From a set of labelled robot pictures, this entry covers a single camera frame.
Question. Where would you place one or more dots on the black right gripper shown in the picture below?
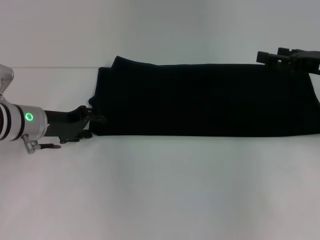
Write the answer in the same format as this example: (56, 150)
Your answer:
(307, 62)

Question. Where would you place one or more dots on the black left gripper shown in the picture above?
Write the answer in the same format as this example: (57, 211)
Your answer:
(65, 125)

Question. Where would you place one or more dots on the black t-shirt with FREE print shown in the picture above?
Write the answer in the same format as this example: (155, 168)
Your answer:
(200, 100)

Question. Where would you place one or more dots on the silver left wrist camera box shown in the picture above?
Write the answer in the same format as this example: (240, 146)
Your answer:
(5, 78)

